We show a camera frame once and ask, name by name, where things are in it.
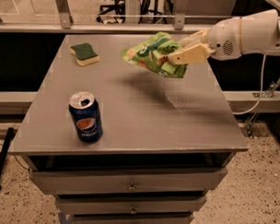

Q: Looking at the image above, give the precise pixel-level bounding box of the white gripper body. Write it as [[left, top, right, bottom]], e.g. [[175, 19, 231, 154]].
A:
[[207, 18, 241, 61]]

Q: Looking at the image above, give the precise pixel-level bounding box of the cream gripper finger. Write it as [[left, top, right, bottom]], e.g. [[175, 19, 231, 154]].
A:
[[179, 29, 208, 47], [158, 43, 215, 65]]

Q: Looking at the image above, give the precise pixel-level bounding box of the green rice chip bag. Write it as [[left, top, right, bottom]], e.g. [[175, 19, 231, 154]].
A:
[[121, 31, 187, 78]]

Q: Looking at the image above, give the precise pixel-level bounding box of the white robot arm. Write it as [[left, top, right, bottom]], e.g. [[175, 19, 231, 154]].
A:
[[159, 4, 280, 65]]

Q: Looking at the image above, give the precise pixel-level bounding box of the blue pepsi can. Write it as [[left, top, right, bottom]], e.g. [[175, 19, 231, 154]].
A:
[[68, 91, 103, 143]]

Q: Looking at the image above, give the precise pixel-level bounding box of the black office chair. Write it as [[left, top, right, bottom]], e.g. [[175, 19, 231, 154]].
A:
[[96, 0, 125, 22]]

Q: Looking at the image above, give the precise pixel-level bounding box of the grey drawer cabinet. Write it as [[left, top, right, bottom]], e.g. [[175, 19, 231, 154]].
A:
[[6, 28, 253, 224]]

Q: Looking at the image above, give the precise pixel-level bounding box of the green yellow sponge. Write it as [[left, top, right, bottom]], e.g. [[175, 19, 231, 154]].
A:
[[70, 42, 100, 66]]

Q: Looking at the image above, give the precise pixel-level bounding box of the top grey drawer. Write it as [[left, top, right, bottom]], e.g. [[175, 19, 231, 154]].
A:
[[30, 168, 228, 195]]

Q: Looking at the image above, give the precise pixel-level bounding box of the grey drawer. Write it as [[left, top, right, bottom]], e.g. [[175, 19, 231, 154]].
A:
[[30, 168, 228, 195], [55, 195, 206, 215], [73, 213, 193, 224]]

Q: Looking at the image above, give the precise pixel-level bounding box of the bottom grey drawer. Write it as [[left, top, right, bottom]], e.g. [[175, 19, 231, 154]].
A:
[[73, 213, 193, 224]]

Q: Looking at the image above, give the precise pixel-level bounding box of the middle grey drawer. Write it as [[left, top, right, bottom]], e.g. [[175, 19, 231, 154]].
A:
[[55, 195, 206, 215]]

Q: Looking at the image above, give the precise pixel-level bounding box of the grey metal railing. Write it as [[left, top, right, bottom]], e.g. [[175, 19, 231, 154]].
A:
[[0, 0, 280, 34]]

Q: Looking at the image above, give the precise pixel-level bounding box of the black bar on floor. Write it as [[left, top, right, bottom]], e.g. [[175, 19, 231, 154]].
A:
[[0, 128, 15, 190]]

